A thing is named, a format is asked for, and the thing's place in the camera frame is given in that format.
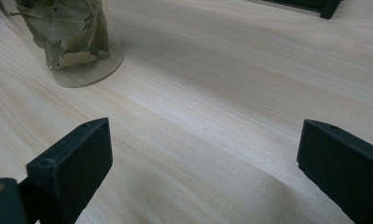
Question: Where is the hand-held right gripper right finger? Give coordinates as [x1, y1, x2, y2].
[296, 119, 373, 224]

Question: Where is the glass jar of dried leaves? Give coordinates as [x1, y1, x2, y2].
[0, 0, 125, 88]

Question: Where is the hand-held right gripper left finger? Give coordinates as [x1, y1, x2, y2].
[25, 117, 114, 224]

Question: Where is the black metal shelf rack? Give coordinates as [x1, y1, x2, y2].
[262, 0, 342, 21]

